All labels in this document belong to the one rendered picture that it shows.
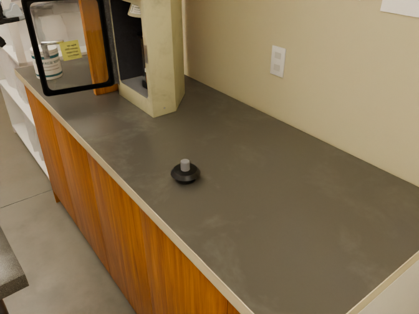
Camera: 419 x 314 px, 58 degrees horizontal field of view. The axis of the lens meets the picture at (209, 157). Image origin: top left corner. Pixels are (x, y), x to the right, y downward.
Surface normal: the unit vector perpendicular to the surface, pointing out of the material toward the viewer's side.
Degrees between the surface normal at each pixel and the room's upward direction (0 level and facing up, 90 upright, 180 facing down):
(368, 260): 0
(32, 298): 0
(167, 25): 90
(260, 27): 90
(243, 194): 0
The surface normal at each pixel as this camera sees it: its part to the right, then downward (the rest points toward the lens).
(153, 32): 0.61, 0.42
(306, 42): -0.80, 0.32
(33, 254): 0.00, -0.85
